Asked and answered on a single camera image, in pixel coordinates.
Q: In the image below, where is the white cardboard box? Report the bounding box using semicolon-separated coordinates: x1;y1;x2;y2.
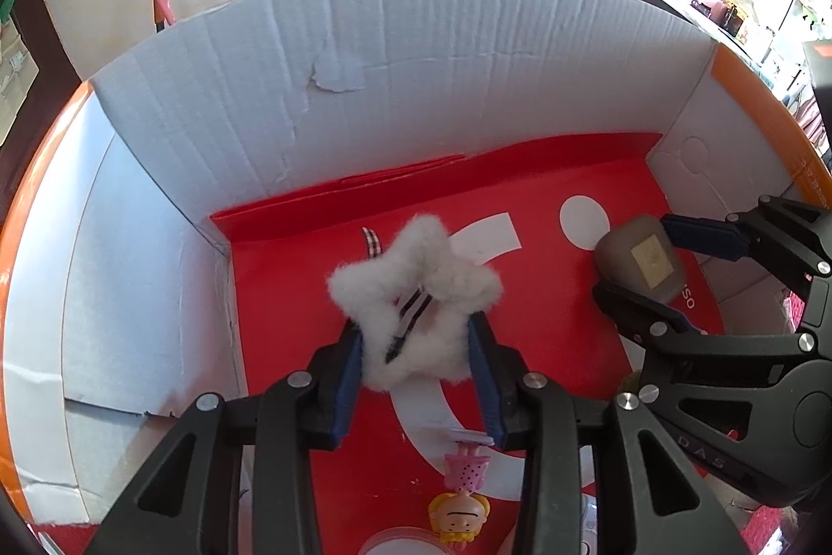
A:
0;0;832;530

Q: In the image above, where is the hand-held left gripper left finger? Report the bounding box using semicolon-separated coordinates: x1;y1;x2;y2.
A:
84;327;365;555

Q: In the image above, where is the white fluffy star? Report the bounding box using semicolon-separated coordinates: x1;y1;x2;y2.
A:
327;217;503;393

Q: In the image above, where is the taupe earbud case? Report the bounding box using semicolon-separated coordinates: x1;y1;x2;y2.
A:
594;215;686;305

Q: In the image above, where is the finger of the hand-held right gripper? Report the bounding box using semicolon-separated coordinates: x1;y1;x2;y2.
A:
593;282;816;361
659;195;832;283

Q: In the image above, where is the red paper bag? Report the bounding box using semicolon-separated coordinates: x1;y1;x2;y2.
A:
209;132;725;555

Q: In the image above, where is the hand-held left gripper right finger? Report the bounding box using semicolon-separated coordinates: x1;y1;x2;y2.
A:
464;313;748;555

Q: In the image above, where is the yellow-haired doll keychain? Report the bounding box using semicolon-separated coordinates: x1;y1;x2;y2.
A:
427;428;493;551

